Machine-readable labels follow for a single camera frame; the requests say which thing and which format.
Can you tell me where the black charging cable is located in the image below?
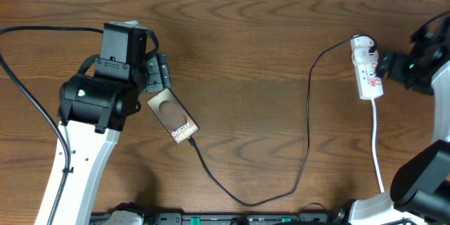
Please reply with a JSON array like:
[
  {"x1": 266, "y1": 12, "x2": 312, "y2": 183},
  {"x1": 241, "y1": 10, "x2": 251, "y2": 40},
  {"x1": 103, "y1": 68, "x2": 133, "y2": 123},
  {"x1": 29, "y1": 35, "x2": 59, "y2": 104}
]
[{"x1": 186, "y1": 33, "x2": 378, "y2": 207}]

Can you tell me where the bronze Galaxy smartphone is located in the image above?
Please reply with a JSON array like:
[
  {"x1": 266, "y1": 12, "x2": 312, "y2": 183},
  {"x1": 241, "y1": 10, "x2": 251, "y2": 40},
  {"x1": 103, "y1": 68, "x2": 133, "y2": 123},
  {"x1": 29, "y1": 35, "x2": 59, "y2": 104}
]
[{"x1": 147, "y1": 89, "x2": 200, "y2": 145}]

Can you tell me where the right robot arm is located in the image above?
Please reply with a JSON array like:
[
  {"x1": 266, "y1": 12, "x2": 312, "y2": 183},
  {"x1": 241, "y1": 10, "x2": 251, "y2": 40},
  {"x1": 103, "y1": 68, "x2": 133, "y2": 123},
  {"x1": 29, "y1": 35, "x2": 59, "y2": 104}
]
[{"x1": 336, "y1": 18, "x2": 449, "y2": 224}]

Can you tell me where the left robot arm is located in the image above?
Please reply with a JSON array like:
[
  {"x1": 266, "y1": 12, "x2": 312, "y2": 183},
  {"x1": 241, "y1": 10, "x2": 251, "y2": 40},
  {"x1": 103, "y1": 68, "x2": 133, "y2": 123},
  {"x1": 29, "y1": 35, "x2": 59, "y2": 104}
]
[{"x1": 35, "y1": 120, "x2": 120, "y2": 224}]

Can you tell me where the white USB charger adapter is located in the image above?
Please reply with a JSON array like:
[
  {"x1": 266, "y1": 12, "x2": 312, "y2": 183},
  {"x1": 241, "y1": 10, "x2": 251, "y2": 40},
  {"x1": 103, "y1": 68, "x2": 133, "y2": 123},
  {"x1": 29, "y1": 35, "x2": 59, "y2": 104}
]
[{"x1": 350, "y1": 34, "x2": 377, "y2": 53}]

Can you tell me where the white power strip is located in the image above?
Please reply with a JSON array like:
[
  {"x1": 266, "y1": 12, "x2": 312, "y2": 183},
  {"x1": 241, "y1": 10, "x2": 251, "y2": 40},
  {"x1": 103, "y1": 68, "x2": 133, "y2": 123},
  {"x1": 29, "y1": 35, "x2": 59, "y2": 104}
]
[{"x1": 352, "y1": 47, "x2": 383, "y2": 101}]

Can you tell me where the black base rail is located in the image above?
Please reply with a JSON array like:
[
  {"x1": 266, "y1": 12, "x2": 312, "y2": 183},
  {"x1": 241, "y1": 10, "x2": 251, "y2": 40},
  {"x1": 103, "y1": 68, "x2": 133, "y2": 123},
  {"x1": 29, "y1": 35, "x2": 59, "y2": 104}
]
[{"x1": 143, "y1": 211, "x2": 349, "y2": 225}]

